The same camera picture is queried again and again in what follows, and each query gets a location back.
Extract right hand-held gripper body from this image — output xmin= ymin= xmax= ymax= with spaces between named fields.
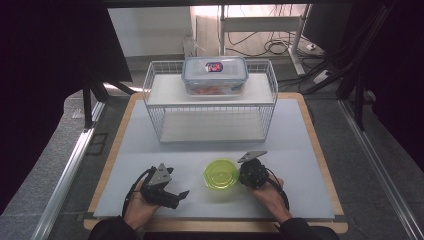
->
xmin=236 ymin=150 xmax=271 ymax=190

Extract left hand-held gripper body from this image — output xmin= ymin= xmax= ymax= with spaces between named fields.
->
xmin=139 ymin=162 xmax=182 ymax=210

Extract green round plastic container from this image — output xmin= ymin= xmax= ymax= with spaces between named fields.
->
xmin=202 ymin=158 xmax=241 ymax=192

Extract white wire shelf rack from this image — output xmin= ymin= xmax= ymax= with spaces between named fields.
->
xmin=142 ymin=59 xmax=280 ymax=145

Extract clear rectangular food container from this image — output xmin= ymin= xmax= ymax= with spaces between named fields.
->
xmin=181 ymin=55 xmax=250 ymax=97

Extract person's left hand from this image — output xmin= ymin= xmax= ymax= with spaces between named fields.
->
xmin=122 ymin=179 xmax=162 ymax=232

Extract person's right hand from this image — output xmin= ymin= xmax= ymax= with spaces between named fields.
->
xmin=245 ymin=175 xmax=292 ymax=225

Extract grey table mat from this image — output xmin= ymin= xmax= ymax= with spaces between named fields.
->
xmin=93 ymin=98 xmax=336 ymax=222

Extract black metal stand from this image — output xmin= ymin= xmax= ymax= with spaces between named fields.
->
xmin=334 ymin=0 xmax=399 ymax=132
xmin=81 ymin=74 xmax=136 ymax=130

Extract white power strip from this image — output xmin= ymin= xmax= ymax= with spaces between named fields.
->
xmin=312 ymin=69 xmax=332 ymax=85

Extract clear plastic bottle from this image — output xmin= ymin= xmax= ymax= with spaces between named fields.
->
xmin=182 ymin=32 xmax=198 ymax=61

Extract dark monitor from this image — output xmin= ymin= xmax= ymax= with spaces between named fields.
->
xmin=301 ymin=3 xmax=354 ymax=54

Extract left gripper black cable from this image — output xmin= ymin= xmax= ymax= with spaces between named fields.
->
xmin=121 ymin=166 xmax=157 ymax=218

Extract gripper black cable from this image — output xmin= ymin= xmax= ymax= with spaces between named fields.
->
xmin=121 ymin=166 xmax=157 ymax=218
xmin=264 ymin=167 xmax=291 ymax=212

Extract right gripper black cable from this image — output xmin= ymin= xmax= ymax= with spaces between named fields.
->
xmin=264 ymin=167 xmax=291 ymax=212

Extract aluminium rail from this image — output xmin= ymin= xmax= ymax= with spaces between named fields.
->
xmin=30 ymin=100 xmax=107 ymax=240
xmin=337 ymin=99 xmax=424 ymax=240

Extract black floor cables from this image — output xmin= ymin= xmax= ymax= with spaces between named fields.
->
xmin=225 ymin=30 xmax=294 ymax=58

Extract white desk frame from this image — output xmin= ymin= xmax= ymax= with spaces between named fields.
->
xmin=217 ymin=3 xmax=314 ymax=76

